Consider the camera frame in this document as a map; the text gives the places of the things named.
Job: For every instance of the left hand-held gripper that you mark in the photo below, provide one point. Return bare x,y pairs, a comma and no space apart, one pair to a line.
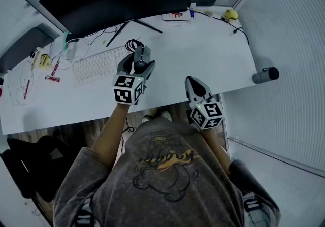
125,89

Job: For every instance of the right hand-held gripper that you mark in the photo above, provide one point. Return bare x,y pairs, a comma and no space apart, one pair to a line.
207,115

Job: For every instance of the person's right forearm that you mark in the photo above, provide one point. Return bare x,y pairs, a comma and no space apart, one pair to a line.
215,144

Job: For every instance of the person's left forearm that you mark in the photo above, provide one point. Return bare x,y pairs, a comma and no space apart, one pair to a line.
111,134

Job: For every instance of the white keyboard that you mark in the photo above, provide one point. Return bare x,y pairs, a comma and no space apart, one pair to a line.
99,66

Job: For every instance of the person's right white shoe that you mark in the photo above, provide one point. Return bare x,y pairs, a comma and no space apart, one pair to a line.
166,115

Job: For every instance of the person's white shoe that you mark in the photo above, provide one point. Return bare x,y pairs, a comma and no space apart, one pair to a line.
166,115
146,118

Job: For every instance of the person's left white shoe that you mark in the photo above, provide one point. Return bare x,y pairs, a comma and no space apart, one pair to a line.
146,118

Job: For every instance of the white box with red mark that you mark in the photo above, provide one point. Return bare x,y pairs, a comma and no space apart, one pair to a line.
176,17

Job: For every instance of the white power adapter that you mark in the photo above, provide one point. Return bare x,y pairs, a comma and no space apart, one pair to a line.
71,50

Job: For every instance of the grey water bottle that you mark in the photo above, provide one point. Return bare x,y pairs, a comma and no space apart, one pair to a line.
265,75

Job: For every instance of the small blue tag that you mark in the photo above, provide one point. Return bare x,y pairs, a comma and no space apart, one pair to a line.
192,14

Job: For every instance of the teal plastic strip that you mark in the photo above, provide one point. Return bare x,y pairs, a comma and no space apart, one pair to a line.
66,39

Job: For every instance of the red stick packet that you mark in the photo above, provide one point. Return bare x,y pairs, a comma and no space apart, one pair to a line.
55,67
26,89

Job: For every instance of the small yellow object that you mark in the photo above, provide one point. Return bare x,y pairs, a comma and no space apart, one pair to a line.
231,14

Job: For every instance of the wide red packet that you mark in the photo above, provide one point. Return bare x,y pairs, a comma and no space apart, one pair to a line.
52,78

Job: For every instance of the grey printed t-shirt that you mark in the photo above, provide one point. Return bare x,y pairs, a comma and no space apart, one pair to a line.
165,170

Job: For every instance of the yellow stick packet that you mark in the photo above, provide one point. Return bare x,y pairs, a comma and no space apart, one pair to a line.
36,59

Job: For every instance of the dark cup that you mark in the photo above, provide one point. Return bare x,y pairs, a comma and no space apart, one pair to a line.
1,80

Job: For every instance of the black office chair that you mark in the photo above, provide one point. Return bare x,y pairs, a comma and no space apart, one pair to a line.
35,165

